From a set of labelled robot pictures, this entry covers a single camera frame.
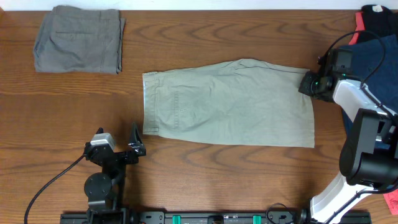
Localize khaki green shorts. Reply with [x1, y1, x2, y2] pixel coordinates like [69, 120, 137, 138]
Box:
[142, 59, 315, 148]

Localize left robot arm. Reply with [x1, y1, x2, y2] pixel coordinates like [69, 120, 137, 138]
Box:
[83, 123, 146, 221]

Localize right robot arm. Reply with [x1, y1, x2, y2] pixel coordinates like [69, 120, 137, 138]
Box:
[298, 49, 397, 223]

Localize navy blue garment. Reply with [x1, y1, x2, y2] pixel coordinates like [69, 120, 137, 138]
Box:
[337, 33, 398, 150]

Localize red garment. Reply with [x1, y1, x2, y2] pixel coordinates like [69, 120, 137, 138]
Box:
[349, 12, 365, 45]

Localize black garment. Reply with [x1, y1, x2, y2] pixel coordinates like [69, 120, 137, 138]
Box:
[359, 5, 397, 37]

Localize folded grey shorts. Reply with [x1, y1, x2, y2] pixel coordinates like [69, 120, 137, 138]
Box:
[33, 5, 126, 74]

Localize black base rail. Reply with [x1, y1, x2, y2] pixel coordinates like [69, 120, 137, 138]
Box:
[60, 210, 373, 224]

